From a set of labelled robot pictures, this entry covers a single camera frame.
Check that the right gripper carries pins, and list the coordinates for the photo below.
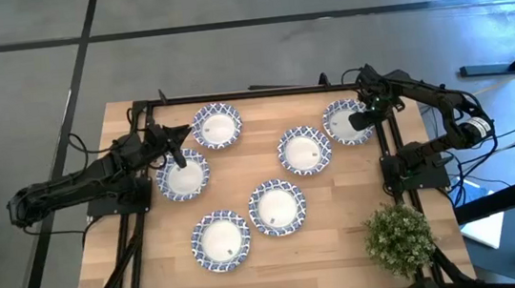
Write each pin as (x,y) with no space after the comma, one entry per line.
(377,95)

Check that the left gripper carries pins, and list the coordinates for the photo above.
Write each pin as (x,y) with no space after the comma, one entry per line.
(159,140)

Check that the blue patterned white paper bowl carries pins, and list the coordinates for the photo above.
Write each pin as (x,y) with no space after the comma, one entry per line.
(305,153)
(221,241)
(338,128)
(185,182)
(217,129)
(277,207)

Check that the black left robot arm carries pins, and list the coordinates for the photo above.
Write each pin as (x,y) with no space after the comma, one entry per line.
(65,185)

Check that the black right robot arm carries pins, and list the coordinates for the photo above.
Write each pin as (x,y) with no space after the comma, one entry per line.
(444,95)

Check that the green artificial potted plant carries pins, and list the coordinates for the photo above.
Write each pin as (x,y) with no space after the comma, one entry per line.
(399,239)

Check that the white paper sheet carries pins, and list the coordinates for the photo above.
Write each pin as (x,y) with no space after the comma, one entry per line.
(484,230)

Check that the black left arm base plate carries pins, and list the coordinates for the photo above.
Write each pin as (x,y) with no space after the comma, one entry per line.
(120,206)

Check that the black aluminium table frame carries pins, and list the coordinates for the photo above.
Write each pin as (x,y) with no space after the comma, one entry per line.
(257,93)

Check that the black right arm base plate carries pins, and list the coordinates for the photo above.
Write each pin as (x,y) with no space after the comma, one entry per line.
(434,179)

